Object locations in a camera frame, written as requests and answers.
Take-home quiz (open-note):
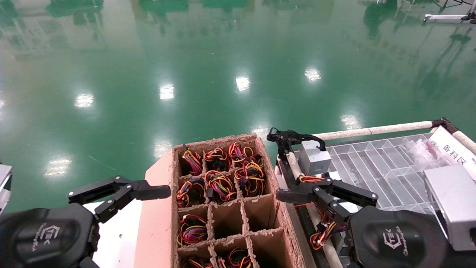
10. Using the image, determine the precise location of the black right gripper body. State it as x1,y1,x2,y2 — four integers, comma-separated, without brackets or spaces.
348,206,476,268

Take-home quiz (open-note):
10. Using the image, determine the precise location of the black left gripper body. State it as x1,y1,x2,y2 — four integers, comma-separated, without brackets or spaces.
0,203,100,268

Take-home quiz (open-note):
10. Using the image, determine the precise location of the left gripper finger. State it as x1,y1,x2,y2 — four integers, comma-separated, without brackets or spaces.
68,176,133,205
95,181,171,224

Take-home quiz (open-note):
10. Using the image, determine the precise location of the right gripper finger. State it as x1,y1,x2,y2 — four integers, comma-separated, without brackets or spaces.
324,178,378,207
277,186,350,226

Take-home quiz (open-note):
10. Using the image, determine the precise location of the multicolour wire harness bundle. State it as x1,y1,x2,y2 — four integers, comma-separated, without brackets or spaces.
204,170,237,203
204,147,228,172
234,161,266,197
177,214,209,246
182,256,213,268
228,141,257,166
311,208,346,251
218,248,253,268
294,174,326,207
181,148,203,175
176,177,206,207

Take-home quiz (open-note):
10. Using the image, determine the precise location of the pink board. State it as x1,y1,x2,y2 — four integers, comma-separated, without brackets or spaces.
133,149,176,268

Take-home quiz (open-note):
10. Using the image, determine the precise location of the clear plastic divider tray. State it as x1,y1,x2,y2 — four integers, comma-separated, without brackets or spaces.
294,132,476,224

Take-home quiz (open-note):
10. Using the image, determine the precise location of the silver metal power box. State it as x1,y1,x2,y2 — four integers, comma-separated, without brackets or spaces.
298,140,332,176

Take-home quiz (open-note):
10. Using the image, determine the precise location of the brown cardboard divider box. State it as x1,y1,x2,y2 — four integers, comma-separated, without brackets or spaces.
171,133,305,268

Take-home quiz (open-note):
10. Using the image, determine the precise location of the long white rack pipe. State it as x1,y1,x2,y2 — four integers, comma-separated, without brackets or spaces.
314,120,435,141

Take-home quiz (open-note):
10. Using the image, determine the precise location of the clear plastic parts bag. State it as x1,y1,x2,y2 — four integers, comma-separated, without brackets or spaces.
402,138,452,168

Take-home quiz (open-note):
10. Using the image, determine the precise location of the white label sign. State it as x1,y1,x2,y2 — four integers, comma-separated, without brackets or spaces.
428,126,476,179

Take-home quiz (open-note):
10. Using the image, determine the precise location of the black pipe joint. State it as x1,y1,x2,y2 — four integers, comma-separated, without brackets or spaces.
431,117,459,135

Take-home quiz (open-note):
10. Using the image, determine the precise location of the short white rack pipe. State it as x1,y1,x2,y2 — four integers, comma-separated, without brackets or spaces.
451,130,476,155

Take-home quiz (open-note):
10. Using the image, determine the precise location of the black rack rail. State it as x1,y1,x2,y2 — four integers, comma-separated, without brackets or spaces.
277,156,328,268

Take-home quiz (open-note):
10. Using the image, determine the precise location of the black coiled cable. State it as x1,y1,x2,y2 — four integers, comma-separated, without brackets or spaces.
266,127,327,155

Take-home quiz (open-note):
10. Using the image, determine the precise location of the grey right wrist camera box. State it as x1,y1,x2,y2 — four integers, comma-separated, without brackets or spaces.
424,165,476,252

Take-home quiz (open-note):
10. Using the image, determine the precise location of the white metal base frame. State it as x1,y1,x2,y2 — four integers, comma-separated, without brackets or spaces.
424,13,476,23

